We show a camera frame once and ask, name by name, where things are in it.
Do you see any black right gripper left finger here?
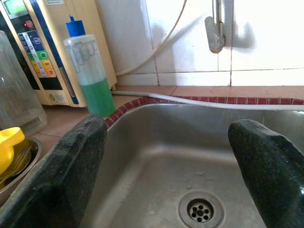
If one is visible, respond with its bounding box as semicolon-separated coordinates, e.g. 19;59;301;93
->
0;114;108;228

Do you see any round steel bowl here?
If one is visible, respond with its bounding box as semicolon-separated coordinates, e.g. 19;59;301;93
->
0;136;43;206

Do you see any round sink drain strainer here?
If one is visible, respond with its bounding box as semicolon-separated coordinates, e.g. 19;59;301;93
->
178;191;225;228

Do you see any grey flat hose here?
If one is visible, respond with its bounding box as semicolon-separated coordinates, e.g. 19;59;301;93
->
111;90;304;112

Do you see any grey metal faucet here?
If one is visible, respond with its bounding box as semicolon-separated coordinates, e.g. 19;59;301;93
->
204;0;235;54

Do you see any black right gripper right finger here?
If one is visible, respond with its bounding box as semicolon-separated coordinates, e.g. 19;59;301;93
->
228;118;304;228

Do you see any stainless steel sink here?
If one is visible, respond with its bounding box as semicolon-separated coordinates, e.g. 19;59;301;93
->
80;102;304;228

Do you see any silver metal fork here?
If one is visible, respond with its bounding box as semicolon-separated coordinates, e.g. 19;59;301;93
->
0;144;33;183

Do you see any green dish soap bottle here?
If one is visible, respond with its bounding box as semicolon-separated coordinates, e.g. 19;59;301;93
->
63;15;116;118

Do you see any thin white hose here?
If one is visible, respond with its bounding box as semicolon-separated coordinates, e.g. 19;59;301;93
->
115;0;188;77

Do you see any cream water ionizer machine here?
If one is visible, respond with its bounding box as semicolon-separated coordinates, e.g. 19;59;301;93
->
0;0;117;108

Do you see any clear pitcher with orange lid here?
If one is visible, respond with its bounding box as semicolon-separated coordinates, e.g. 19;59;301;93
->
0;30;48;137

